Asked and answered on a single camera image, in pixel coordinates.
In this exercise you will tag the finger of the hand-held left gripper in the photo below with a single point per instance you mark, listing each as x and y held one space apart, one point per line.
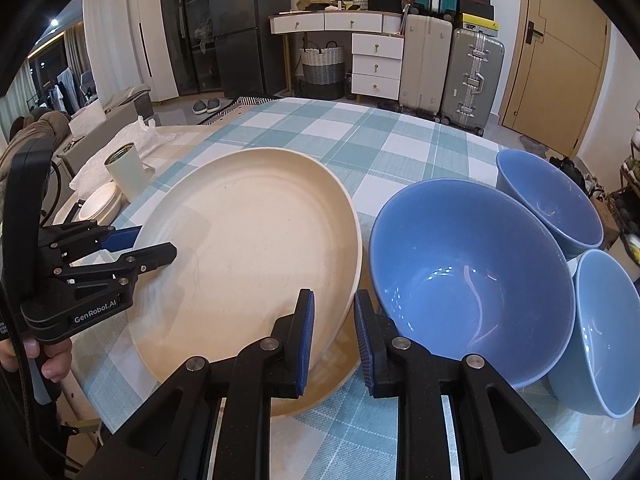
120 237
150 256

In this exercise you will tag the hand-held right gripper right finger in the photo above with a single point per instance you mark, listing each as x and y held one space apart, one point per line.
365 345

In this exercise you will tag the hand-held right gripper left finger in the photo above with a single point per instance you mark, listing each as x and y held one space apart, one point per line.
305 340

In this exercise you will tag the deep blue bowl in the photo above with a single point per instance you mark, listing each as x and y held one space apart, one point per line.
450 240

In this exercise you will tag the light blue bowl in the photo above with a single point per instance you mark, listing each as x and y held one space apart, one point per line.
610 320

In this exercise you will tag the person's left hand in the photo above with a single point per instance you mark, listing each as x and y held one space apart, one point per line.
55 365

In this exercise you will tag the stack of small white dishes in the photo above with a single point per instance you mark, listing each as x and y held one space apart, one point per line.
100 205

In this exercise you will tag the white tape roll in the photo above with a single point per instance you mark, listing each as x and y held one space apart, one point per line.
125 175

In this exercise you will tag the white plastic bag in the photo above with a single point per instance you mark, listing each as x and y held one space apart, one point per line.
150 135

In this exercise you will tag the white paper bag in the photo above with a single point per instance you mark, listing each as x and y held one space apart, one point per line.
87 119

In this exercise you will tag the grey sofa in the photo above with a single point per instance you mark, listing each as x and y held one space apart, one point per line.
127 102

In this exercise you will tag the brown puffy jacket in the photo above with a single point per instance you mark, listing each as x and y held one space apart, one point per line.
35 130

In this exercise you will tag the grey slipper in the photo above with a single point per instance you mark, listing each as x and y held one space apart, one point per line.
213 105
200 106

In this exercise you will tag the clothes rack with clothes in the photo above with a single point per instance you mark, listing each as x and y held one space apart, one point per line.
65 90

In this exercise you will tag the striped floor rug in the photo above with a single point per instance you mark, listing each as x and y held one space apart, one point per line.
240 105

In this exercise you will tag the white wardrobe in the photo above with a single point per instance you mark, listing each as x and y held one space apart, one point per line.
155 45

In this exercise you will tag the white curtain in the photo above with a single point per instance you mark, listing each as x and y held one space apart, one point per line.
107 35

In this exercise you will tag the teal checked tablecloth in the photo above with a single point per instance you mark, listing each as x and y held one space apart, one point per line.
400 140

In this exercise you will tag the dark glass cabinet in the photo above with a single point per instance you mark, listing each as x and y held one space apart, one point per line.
180 20

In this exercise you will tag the woven laundry basket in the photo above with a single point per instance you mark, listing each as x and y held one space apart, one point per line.
322 67

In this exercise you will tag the grey refrigerator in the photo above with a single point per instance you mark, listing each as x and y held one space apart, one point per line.
240 10

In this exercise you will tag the small grey floor mat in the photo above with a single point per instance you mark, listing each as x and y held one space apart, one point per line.
534 145

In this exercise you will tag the black backpack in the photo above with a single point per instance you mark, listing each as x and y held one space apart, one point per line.
565 172

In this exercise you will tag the small brown cardboard box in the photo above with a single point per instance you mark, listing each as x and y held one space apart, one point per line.
606 222

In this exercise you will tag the white dressing table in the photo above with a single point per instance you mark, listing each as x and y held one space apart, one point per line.
375 67

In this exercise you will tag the white trash bin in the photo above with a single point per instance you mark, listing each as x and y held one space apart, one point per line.
632 247

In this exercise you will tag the silver suitcase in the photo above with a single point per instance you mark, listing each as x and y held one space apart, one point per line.
470 75

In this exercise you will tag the beige suitcase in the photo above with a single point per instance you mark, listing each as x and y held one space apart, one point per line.
425 60

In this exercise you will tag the wooden shoe rack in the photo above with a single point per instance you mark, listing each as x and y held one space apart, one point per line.
625 195

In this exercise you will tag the small open cardboard box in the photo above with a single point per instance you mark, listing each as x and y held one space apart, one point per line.
315 2

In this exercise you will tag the small white basket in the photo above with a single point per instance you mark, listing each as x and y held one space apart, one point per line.
360 2

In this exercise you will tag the wooden door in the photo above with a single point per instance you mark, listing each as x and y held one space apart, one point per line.
565 60

